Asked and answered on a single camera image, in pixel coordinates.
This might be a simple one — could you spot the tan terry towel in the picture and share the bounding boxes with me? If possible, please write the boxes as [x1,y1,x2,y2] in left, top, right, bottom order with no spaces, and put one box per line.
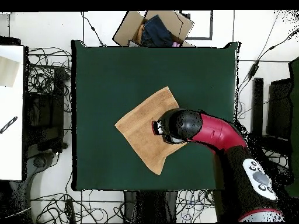
[114,86,187,176]

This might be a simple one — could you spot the orange cloth item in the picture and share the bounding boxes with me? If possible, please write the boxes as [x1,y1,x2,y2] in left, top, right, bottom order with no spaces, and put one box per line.
[136,24,145,44]

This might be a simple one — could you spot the dark green table cloth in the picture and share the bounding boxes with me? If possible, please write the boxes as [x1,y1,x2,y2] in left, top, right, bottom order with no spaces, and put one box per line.
[70,40,241,192]

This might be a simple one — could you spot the dark blue jeans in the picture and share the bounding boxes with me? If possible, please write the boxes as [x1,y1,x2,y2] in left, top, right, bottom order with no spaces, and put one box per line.
[140,14,173,47]

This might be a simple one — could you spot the brown cardboard box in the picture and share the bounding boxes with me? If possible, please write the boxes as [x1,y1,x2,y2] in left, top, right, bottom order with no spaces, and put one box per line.
[112,10,194,47]

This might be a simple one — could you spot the black metal stand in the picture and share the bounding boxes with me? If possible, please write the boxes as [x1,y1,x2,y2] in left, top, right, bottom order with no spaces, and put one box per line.
[23,66,67,153]

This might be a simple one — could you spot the dark green fabric sheet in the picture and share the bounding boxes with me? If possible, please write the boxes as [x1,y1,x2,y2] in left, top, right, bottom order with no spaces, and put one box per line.
[284,57,299,199]

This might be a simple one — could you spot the white desk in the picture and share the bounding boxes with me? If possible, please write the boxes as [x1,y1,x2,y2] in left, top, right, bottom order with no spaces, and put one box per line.
[0,44,25,181]

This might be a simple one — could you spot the beige cardboard piece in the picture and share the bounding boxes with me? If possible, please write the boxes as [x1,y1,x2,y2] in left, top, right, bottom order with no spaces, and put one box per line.
[0,55,20,88]

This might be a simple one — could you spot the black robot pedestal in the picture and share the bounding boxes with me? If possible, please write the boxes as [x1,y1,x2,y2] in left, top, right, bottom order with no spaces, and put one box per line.
[123,190,178,223]

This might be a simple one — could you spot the black cable with adapter block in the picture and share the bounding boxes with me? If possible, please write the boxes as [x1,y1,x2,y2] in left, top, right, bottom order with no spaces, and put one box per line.
[237,27,299,99]

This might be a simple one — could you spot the black cable with inline plug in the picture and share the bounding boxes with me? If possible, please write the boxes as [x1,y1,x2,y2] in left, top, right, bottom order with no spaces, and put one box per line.
[80,11,107,47]

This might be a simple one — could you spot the black metal frame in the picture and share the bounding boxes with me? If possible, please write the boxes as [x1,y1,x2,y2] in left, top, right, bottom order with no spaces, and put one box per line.
[251,77,294,156]

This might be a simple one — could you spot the black ribbed strap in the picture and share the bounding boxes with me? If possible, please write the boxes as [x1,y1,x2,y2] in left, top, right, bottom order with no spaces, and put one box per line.
[0,115,19,135]

